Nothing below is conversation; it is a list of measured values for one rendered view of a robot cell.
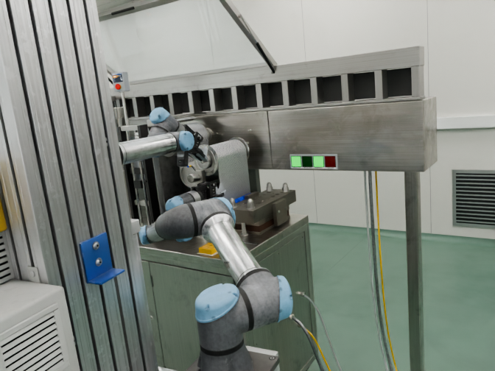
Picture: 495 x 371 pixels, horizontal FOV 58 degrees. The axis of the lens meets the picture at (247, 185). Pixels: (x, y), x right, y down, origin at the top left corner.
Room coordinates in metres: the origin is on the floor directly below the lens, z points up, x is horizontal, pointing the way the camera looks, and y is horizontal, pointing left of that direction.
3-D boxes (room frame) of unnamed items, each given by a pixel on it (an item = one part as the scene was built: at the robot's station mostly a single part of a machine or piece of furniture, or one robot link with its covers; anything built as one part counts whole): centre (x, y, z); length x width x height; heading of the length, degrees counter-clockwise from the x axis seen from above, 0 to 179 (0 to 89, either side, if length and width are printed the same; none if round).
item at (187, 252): (2.67, 0.93, 0.88); 2.52 x 0.66 x 0.04; 55
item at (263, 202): (2.12, -0.06, 1.00); 0.40 x 0.16 x 0.06; 145
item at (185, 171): (2.26, 0.20, 1.17); 0.26 x 0.12 x 0.12; 145
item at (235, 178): (2.16, 0.06, 1.11); 0.23 x 0.01 x 0.18; 145
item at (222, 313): (1.08, 0.10, 0.98); 0.13 x 0.12 x 0.14; 113
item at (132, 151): (1.58, 0.37, 1.38); 0.49 x 0.11 x 0.12; 144
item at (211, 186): (1.96, 0.20, 1.12); 0.12 x 0.08 x 0.09; 145
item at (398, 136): (2.83, 0.45, 1.29); 3.10 x 0.28 x 0.30; 55
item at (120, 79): (2.43, 0.61, 1.66); 0.07 x 0.07 x 0.10; 72
